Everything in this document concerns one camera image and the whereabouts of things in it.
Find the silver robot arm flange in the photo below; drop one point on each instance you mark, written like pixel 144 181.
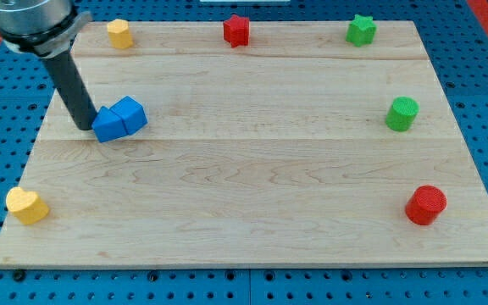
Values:
pixel 45 28

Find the red star block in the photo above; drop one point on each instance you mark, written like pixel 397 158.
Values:
pixel 237 30

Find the green star block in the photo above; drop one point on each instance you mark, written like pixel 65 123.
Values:
pixel 361 30

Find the wooden board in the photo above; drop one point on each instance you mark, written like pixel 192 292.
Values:
pixel 273 155

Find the blue cube block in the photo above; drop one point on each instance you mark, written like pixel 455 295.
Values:
pixel 132 114

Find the blue triangular block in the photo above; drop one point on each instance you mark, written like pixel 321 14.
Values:
pixel 108 126

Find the green cylinder block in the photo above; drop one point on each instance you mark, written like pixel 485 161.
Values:
pixel 402 113

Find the yellow hexagon block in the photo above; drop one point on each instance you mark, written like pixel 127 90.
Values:
pixel 119 34

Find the red cylinder block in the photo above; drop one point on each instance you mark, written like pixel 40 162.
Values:
pixel 425 205

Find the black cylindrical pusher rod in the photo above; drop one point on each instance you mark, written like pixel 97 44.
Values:
pixel 71 88

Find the yellow heart block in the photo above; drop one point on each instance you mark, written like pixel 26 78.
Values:
pixel 26 206

